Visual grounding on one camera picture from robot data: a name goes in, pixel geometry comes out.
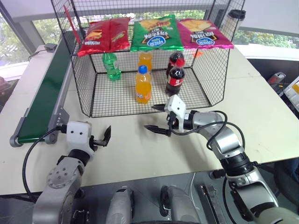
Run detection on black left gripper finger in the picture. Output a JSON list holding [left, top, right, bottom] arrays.
[[100, 125, 112, 147]]

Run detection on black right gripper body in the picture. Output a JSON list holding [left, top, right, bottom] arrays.
[[166, 111, 178, 137]]

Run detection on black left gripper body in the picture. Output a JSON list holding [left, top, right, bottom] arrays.
[[89, 135, 105, 152]]

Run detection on green conveyor belt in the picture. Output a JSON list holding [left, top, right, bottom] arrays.
[[9, 31, 81, 147]]

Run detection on orange soda bottle blue cap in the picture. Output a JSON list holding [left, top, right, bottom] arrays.
[[135, 65, 153, 105]]

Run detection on cola bottle red cap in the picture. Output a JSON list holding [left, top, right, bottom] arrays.
[[165, 58, 185, 96]]

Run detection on green soda bottle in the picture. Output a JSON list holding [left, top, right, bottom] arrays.
[[102, 52, 122, 82]]

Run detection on grey robot left leg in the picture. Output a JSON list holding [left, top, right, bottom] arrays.
[[109, 186, 135, 224]]

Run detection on grey robot leg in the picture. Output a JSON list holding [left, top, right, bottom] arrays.
[[109, 186, 135, 224], [160, 185, 202, 224]]

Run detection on green chips bag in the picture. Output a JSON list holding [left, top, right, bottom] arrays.
[[130, 14, 185, 52]]

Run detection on grey robot right leg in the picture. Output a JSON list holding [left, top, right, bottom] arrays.
[[160, 185, 202, 224]]

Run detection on pink chips bag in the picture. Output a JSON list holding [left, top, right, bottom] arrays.
[[177, 18, 235, 50]]

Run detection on red chips bag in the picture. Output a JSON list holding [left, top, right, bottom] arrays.
[[77, 16, 131, 57]]

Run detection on white cup with black lid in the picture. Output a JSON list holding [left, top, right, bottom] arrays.
[[220, 9, 247, 42]]

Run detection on grey red tool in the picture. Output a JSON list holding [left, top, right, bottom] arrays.
[[268, 72, 287, 90]]

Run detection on red stick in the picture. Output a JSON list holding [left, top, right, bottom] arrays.
[[63, 5, 82, 44]]

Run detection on yellow white box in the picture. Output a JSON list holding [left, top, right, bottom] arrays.
[[281, 76, 299, 105]]

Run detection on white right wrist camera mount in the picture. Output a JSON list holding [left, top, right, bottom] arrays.
[[164, 94, 187, 132]]

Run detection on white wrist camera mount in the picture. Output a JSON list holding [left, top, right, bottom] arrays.
[[66, 121, 95, 162], [164, 94, 187, 132]]

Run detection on black wire mesh cage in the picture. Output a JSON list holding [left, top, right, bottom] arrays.
[[50, 0, 246, 118]]

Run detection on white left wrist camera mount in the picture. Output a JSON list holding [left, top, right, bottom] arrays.
[[66, 121, 95, 162]]

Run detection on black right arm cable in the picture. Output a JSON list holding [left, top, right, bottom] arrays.
[[170, 110, 246, 153]]

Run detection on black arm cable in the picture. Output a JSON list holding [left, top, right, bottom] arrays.
[[22, 125, 68, 203], [170, 110, 246, 153]]

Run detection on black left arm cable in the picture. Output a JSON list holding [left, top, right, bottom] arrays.
[[22, 125, 68, 203]]

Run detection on grey adapter cable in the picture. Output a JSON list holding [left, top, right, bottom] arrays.
[[27, 48, 47, 62]]

